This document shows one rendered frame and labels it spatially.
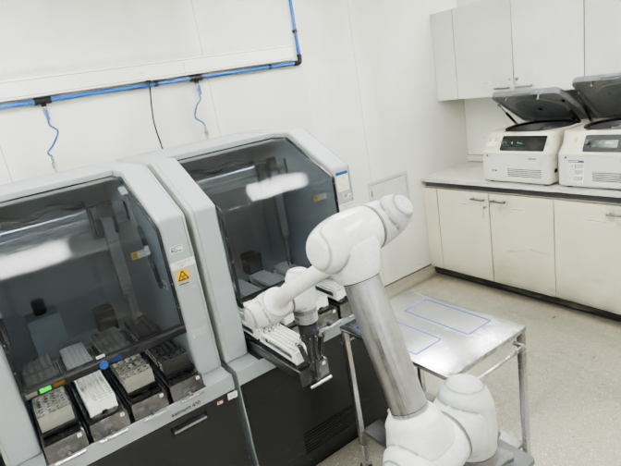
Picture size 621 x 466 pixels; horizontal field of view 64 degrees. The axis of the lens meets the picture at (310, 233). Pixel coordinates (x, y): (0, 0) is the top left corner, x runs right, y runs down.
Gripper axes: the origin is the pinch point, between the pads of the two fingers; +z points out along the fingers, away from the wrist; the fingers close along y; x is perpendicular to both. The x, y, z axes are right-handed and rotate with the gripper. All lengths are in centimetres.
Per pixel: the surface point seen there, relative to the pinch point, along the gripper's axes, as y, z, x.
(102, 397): 70, -7, -39
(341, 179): -58, -58, -42
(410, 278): -202, 74, -154
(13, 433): 99, -7, -43
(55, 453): 90, 3, -34
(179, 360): 38, -6, -41
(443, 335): -45, -2, 24
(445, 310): -62, -2, 11
